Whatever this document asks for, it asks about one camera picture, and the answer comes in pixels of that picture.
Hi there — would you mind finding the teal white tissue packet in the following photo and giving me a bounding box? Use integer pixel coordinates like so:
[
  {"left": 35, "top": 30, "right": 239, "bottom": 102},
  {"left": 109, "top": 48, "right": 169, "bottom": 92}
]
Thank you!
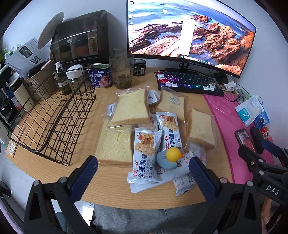
[{"left": 235, "top": 95, "right": 264, "bottom": 127}]

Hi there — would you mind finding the white lid glass jar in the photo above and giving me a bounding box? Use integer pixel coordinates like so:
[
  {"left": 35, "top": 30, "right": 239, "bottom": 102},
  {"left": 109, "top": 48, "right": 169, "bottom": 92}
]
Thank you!
[{"left": 66, "top": 64, "right": 84, "bottom": 91}]

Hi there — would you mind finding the small white red sachet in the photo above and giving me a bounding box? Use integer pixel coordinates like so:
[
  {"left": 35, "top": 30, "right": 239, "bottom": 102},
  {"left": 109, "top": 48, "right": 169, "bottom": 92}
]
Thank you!
[{"left": 173, "top": 142, "right": 207, "bottom": 196}]

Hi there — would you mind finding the curved computer monitor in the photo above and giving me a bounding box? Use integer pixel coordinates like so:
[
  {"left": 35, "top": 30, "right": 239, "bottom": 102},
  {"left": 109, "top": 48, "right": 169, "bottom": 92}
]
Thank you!
[{"left": 126, "top": 1, "right": 256, "bottom": 78}]

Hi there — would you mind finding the smartphone on mat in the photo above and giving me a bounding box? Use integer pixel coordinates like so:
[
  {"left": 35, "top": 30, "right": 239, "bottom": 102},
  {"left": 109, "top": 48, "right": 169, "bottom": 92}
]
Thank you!
[{"left": 234, "top": 128, "right": 256, "bottom": 152}]

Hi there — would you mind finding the small black jar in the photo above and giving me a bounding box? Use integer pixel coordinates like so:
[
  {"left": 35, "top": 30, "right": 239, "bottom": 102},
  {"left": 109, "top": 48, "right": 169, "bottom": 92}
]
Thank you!
[{"left": 133, "top": 59, "right": 146, "bottom": 77}]

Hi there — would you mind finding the cardboard piece with label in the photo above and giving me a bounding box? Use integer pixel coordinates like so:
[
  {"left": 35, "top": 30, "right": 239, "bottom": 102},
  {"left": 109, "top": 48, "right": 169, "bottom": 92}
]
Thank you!
[{"left": 6, "top": 126, "right": 25, "bottom": 158}]

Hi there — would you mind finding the white papers stack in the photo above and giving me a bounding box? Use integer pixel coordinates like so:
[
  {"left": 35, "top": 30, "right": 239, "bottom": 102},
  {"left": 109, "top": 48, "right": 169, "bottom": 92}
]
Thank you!
[{"left": 5, "top": 38, "right": 50, "bottom": 79}]

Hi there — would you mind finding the blue luncheon meat can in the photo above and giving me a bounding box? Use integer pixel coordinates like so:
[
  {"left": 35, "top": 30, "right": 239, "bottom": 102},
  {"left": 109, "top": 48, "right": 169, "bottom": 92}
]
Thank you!
[{"left": 87, "top": 63, "right": 113, "bottom": 88}]

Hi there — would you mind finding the RGB mechanical keyboard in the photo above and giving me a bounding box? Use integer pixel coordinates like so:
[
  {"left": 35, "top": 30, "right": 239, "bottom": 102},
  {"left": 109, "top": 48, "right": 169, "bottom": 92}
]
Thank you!
[{"left": 154, "top": 70, "right": 224, "bottom": 96}]

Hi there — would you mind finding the cracker packet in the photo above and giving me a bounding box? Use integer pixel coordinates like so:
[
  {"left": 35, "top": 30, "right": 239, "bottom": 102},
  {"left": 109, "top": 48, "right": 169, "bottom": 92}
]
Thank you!
[
  {"left": 156, "top": 112, "right": 182, "bottom": 151},
  {"left": 127, "top": 128, "right": 162, "bottom": 184}
]

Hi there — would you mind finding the beige woven storage basket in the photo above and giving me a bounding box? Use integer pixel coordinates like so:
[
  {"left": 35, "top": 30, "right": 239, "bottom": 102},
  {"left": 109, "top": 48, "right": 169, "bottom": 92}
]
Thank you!
[{"left": 23, "top": 60, "right": 57, "bottom": 101}]

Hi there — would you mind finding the dark acrylic cosmetic cabinet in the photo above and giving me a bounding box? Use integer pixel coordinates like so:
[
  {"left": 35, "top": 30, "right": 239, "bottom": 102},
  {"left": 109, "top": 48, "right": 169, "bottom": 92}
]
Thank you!
[{"left": 51, "top": 10, "right": 109, "bottom": 69}]

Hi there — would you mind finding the bagged bread slice with desiccant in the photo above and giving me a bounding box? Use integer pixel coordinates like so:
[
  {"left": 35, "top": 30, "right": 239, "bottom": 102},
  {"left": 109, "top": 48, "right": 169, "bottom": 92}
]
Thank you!
[{"left": 155, "top": 87, "right": 188, "bottom": 123}]

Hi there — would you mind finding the white thermos bottle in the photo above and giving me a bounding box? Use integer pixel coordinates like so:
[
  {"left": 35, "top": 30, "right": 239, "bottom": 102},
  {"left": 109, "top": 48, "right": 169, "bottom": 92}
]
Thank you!
[{"left": 10, "top": 78, "right": 34, "bottom": 112}]

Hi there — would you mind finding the clear glass tea jar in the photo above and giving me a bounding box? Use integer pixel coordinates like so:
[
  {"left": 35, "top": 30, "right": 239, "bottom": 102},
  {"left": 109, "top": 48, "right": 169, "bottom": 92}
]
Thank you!
[{"left": 109, "top": 48, "right": 134, "bottom": 90}]

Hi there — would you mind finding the black wire basket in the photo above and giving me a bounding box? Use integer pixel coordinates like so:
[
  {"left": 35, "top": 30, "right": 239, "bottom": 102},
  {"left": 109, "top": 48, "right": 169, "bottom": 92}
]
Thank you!
[{"left": 8, "top": 68, "right": 96, "bottom": 166}]

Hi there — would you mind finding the pink desk mat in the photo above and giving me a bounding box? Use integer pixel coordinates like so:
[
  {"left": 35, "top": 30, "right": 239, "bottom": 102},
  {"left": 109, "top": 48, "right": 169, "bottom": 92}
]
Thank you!
[{"left": 203, "top": 93, "right": 275, "bottom": 185}]

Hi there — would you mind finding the pump dispenser bottle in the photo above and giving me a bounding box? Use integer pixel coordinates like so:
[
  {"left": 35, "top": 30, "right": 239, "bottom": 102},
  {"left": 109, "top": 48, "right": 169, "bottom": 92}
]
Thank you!
[{"left": 55, "top": 61, "right": 72, "bottom": 95}]

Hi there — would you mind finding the person's right hand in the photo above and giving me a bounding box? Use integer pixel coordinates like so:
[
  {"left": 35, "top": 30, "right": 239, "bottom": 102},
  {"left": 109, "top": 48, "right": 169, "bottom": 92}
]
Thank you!
[{"left": 261, "top": 197, "right": 272, "bottom": 234}]

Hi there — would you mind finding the grey trousers lap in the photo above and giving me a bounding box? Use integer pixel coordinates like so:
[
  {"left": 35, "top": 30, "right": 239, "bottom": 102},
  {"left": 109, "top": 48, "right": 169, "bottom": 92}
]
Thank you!
[{"left": 92, "top": 202, "right": 211, "bottom": 233}]

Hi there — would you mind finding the blue yellow duck toy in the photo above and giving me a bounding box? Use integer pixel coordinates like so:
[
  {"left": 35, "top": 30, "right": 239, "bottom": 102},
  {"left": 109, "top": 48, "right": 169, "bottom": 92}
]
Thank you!
[{"left": 156, "top": 147, "right": 183, "bottom": 170}]

